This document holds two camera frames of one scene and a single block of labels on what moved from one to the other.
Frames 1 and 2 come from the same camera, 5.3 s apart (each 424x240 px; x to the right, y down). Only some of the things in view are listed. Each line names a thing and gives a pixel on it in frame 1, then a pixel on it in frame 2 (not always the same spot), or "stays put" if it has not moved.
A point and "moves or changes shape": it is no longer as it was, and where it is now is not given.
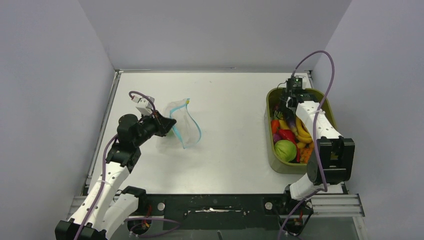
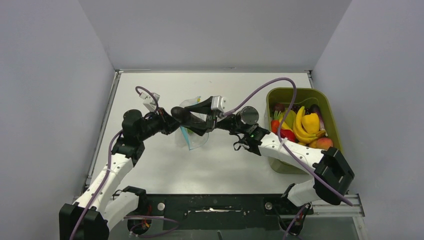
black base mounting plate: (222, 212) stays put
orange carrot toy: (275, 124) stays put
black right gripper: (283, 107) -> (204, 108)
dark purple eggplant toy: (291, 120) -> (182, 115)
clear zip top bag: (185, 128) moves or changes shape
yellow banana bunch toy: (304, 137) stays put
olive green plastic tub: (273, 97) stays put
